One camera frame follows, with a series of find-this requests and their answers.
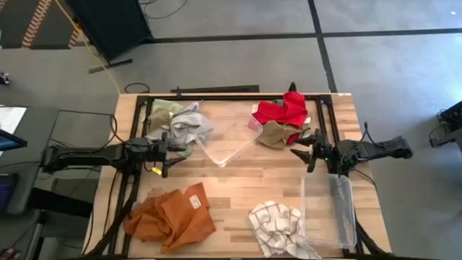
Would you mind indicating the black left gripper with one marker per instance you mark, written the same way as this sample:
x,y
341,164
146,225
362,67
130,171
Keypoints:
x,y
157,151

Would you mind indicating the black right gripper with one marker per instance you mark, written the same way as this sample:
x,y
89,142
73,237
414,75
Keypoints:
x,y
323,151

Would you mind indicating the pale green towel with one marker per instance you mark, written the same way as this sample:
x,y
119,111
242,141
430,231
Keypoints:
x,y
186,151
164,106

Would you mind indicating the gray waffle towel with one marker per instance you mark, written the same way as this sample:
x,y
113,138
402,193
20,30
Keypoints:
x,y
187,126

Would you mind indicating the khaki brown towel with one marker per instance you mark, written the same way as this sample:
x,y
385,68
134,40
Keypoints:
x,y
276,135

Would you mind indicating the clear plastic bin white label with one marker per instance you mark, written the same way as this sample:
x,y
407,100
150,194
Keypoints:
x,y
234,144

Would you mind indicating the orange towel with white tag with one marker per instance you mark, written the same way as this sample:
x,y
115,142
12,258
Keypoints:
x,y
191,224

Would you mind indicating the white checked towel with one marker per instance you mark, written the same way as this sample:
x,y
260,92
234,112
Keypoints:
x,y
274,227

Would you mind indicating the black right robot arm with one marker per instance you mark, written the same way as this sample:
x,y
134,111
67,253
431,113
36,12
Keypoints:
x,y
379,148

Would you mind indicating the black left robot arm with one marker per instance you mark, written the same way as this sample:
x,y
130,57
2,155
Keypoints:
x,y
90,153

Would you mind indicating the gray desk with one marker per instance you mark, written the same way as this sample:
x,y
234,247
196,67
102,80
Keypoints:
x,y
39,126

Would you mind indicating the black divider panel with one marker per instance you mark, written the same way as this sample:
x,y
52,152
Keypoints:
x,y
108,25

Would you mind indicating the dark tilted monitor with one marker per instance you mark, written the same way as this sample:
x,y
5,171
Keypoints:
x,y
11,142

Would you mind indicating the white paper sheet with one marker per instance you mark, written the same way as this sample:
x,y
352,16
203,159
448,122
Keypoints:
x,y
11,117

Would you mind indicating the small dark screen device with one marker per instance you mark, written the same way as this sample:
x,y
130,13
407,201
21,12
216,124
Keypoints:
x,y
7,191

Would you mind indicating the small wheeled floor object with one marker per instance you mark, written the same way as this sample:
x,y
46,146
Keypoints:
x,y
3,78

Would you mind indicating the person's hand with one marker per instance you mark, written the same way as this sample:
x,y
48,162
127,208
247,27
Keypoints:
x,y
9,254

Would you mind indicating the dark rug orange stripes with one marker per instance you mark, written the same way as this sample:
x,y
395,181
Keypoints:
x,y
14,21

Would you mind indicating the black upright mount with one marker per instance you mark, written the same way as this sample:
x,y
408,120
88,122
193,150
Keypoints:
x,y
292,87

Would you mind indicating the black metal table frame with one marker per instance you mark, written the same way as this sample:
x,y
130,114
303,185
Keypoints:
x,y
234,98

